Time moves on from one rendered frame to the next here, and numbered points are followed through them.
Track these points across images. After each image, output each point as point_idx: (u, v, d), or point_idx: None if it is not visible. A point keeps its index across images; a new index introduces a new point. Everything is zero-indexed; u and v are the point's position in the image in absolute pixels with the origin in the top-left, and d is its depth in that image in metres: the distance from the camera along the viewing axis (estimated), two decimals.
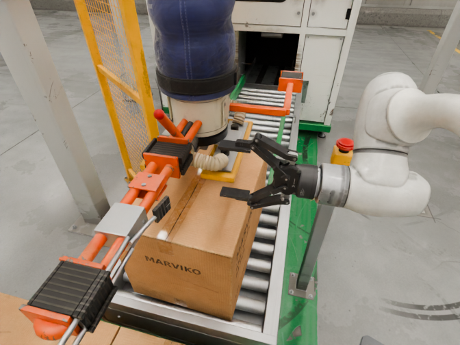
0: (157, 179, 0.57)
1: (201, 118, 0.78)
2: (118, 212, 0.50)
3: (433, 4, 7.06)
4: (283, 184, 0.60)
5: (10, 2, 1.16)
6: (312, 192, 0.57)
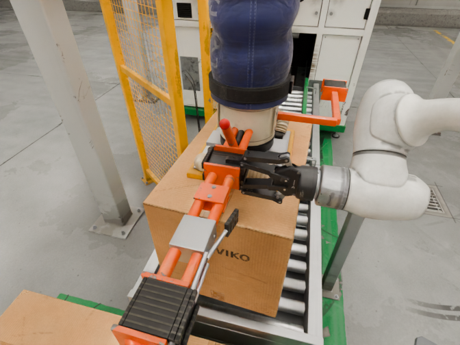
0: (222, 191, 0.55)
1: (252, 127, 0.76)
2: (190, 225, 0.48)
3: (439, 4, 7.06)
4: (283, 185, 0.60)
5: (45, 2, 1.16)
6: (311, 194, 0.57)
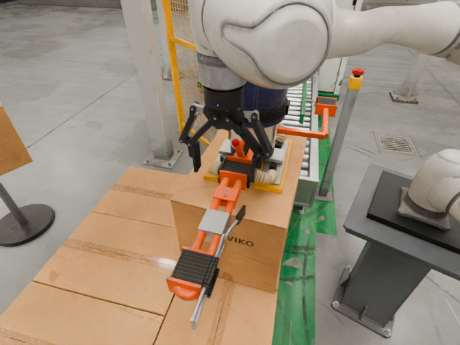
0: (233, 192, 0.76)
1: (257, 141, 0.96)
2: (211, 216, 0.68)
3: (428, 0, 7.70)
4: None
5: None
6: None
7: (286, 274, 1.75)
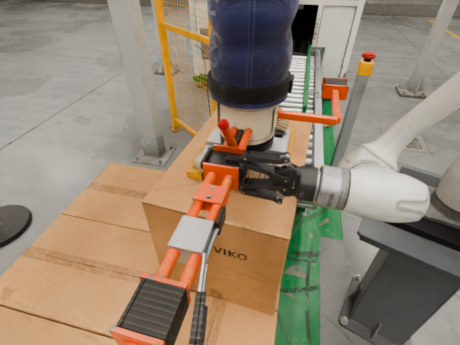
0: (221, 191, 0.56)
1: (252, 126, 0.76)
2: (189, 226, 0.48)
3: None
4: (282, 185, 0.60)
5: None
6: (311, 194, 0.56)
7: (287, 284, 1.55)
